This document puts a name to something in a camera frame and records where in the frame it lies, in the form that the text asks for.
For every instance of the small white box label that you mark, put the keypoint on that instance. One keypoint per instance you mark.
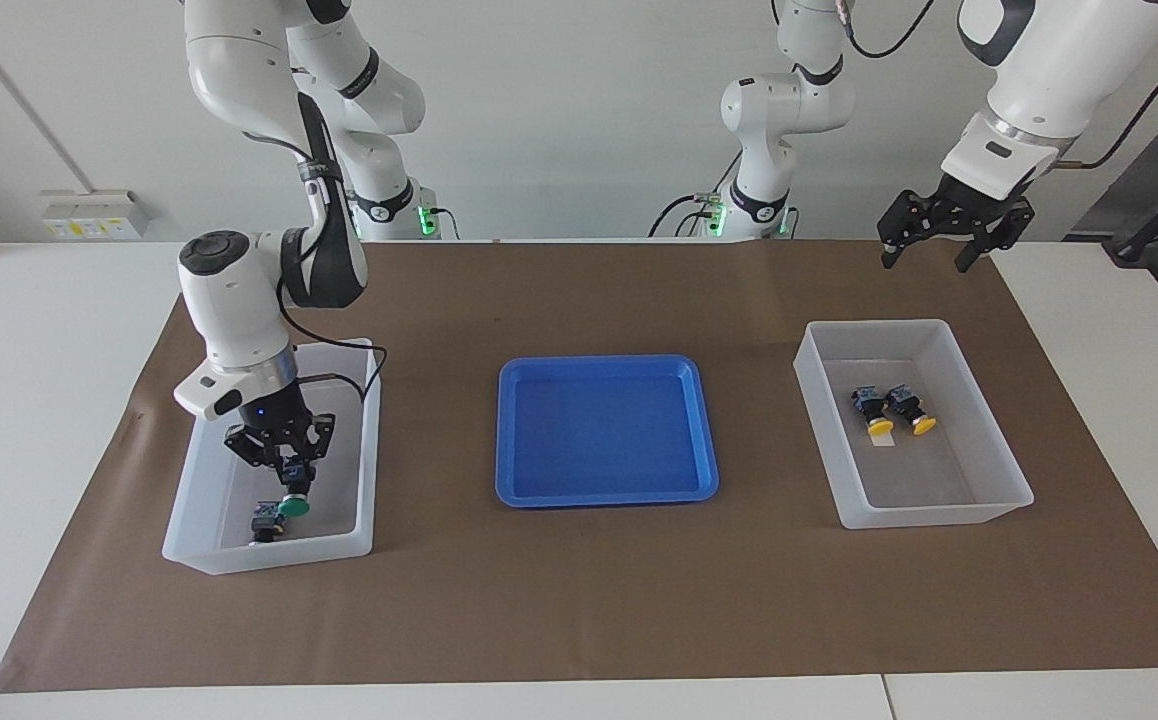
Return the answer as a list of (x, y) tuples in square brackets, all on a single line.
[(882, 440)]

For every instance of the translucent white plastic box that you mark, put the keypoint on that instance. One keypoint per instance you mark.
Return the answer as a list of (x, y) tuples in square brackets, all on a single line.
[(339, 510), (939, 480)]

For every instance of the blue plastic tray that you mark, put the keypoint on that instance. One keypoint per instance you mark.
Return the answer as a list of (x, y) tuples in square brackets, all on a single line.
[(599, 430)]

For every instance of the white wall conduit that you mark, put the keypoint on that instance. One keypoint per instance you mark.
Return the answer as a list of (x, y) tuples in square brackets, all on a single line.
[(24, 100)]

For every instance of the yellow push button switch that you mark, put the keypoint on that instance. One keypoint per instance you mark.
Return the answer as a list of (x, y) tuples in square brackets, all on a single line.
[(871, 405), (909, 405)]

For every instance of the brown paper table mat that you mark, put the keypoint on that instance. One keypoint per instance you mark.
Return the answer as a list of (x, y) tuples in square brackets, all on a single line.
[(579, 600)]

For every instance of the green push button switch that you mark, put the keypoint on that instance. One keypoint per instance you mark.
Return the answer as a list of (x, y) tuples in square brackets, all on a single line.
[(264, 522), (294, 505)]

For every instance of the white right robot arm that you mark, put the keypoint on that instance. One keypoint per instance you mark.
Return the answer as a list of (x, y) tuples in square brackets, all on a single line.
[(239, 310)]

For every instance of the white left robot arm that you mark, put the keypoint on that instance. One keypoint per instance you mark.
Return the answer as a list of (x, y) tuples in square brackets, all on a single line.
[(1049, 80)]

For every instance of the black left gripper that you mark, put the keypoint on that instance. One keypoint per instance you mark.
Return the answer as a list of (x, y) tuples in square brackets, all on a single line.
[(959, 210)]

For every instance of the white wall outlet box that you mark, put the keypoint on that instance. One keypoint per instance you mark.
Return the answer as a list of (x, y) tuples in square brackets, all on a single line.
[(89, 215)]

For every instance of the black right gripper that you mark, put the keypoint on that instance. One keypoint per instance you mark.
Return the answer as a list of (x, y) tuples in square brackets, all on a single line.
[(274, 430)]

